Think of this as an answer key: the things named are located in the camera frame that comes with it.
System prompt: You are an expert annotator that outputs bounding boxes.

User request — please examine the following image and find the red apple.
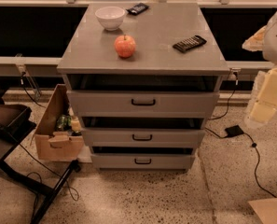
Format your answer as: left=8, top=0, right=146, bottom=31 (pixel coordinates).
left=114, top=35, right=136, bottom=58

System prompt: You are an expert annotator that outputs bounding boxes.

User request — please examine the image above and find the grey drawer cabinet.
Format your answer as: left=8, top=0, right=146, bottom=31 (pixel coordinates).
left=56, top=2, right=231, bottom=173

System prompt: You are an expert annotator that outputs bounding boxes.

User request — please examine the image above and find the grey top drawer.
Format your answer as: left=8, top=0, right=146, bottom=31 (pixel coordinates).
left=67, top=91, right=219, bottom=118

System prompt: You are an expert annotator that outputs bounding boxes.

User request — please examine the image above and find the grey drawer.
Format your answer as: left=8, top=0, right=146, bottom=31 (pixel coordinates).
left=91, top=154, right=195, bottom=170
left=82, top=128, right=204, bottom=147
left=67, top=91, right=219, bottom=118

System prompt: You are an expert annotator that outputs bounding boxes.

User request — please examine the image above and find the black power adapter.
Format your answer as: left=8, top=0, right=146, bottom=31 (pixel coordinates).
left=225, top=125, right=243, bottom=137

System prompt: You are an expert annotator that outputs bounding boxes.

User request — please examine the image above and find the yellow bottle in box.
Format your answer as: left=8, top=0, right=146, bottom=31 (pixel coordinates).
left=71, top=116, right=81, bottom=133

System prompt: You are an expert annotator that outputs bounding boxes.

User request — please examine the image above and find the black folding table stand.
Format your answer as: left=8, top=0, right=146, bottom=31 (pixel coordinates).
left=0, top=84, right=80, bottom=224

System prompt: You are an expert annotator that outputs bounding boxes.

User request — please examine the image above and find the grey bottom drawer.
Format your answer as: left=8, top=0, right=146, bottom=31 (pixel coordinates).
left=91, top=154, right=195, bottom=170

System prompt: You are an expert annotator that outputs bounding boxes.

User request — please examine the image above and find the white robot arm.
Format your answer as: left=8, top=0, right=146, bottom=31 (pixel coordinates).
left=242, top=11, right=277, bottom=129

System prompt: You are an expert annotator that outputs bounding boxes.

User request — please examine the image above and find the black floor cable right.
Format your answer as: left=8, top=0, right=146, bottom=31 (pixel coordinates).
left=205, top=77, right=277, bottom=199

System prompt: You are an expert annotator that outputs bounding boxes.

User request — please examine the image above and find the black remote control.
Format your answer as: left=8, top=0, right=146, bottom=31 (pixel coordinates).
left=173, top=35, right=206, bottom=53

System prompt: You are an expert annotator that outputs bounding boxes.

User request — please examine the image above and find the metal window rail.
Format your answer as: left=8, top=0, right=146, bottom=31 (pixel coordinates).
left=0, top=57, right=273, bottom=77

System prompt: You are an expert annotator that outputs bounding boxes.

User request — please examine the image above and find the brown cardboard box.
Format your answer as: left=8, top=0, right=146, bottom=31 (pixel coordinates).
left=35, top=84, right=84, bottom=161

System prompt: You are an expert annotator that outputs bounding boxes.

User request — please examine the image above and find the cardboard piece on floor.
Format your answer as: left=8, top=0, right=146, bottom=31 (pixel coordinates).
left=249, top=198, right=277, bottom=224

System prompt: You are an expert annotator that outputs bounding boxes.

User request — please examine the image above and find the white ceramic bowl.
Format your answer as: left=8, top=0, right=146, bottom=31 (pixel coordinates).
left=95, top=7, right=126, bottom=31

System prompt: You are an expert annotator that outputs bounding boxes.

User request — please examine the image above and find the black snack packet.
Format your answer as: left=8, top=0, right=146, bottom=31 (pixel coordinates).
left=127, top=3, right=149, bottom=16

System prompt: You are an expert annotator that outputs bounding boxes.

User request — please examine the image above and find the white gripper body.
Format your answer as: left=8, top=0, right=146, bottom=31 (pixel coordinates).
left=244, top=65, right=277, bottom=125

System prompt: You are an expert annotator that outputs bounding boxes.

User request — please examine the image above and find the grey middle drawer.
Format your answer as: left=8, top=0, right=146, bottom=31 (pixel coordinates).
left=82, top=128, right=204, bottom=147

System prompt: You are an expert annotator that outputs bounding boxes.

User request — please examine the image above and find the green bottle in box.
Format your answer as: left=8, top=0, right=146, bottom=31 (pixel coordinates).
left=55, top=115, right=71, bottom=132

